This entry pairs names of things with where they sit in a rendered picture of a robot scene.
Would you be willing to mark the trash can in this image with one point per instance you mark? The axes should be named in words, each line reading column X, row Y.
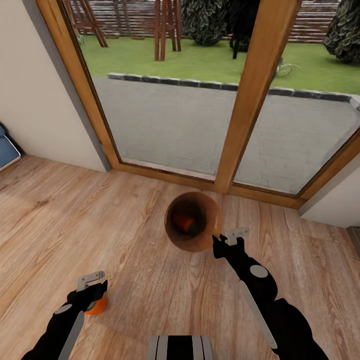
column 203, row 209

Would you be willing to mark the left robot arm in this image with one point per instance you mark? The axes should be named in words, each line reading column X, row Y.
column 67, row 322

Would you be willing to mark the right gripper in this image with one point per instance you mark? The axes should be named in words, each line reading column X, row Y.
column 222, row 249

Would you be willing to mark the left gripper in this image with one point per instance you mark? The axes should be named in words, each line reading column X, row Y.
column 92, row 294

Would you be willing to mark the robot trunk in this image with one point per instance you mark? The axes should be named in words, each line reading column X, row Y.
column 180, row 347

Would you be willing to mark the can of soda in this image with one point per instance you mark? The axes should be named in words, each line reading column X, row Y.
column 184, row 222
column 97, row 307

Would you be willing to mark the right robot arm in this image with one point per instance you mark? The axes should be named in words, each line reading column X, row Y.
column 285, row 328

